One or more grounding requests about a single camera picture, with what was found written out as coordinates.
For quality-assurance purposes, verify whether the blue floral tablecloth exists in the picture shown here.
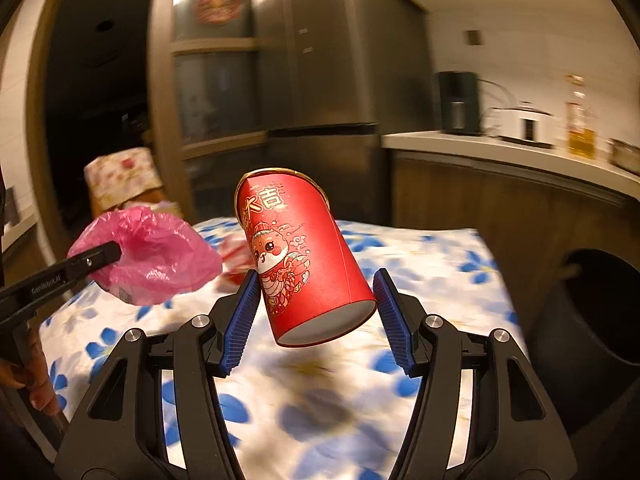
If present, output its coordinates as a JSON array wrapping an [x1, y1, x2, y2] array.
[[39, 217, 532, 480]]

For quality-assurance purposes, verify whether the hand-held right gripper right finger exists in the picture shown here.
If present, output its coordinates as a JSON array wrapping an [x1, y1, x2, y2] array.
[[373, 267, 581, 480]]

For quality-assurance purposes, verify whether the red round door sticker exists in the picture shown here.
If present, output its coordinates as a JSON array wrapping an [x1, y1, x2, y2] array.
[[194, 0, 242, 26]]

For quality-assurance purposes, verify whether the person's left hand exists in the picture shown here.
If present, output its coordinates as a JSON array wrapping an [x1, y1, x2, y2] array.
[[0, 329, 61, 417]]

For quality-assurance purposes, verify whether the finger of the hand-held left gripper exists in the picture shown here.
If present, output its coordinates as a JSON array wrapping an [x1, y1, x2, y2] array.
[[66, 241, 124, 281]]

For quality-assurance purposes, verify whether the red printed packaging bag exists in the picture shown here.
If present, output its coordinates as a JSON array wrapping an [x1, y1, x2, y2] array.
[[219, 234, 257, 292]]

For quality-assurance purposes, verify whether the white slow cooker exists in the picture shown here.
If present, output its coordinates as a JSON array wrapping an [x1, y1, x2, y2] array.
[[492, 102, 556, 149]]

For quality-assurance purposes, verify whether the cardboard box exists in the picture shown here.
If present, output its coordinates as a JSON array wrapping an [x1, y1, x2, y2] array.
[[92, 187, 184, 222]]

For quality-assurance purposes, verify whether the black air fryer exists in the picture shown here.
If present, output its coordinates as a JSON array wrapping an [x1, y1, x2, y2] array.
[[438, 71, 482, 135]]

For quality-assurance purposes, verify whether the appliance power cable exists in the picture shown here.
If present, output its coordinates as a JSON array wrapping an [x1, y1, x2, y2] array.
[[477, 79, 522, 112]]

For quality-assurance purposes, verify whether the cooking oil bottle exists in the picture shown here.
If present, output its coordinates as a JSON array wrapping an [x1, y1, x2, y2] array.
[[565, 75, 599, 160]]

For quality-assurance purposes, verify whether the wooden glass sliding door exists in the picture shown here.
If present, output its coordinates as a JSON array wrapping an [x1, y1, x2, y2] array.
[[147, 0, 272, 222]]

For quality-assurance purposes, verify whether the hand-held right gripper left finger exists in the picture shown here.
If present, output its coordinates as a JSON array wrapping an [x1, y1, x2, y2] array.
[[54, 269, 262, 480]]

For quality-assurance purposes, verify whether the pink plastic bag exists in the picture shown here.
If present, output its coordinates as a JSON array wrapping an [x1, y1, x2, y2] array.
[[66, 205, 222, 306]]

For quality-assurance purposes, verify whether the grey refrigerator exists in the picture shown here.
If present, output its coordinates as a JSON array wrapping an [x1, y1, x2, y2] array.
[[250, 0, 434, 212]]

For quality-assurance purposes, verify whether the metal pot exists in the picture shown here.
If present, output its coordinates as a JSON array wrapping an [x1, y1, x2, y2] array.
[[607, 138, 640, 176]]

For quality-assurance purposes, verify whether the wooden base cabinet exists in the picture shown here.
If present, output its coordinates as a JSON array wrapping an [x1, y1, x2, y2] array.
[[391, 152, 632, 282]]

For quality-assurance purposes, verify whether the black trash bin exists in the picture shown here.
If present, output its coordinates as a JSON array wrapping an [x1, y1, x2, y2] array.
[[527, 247, 640, 442]]

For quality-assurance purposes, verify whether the red printed paper cup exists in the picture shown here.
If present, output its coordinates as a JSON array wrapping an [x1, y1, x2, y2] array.
[[235, 167, 379, 349]]

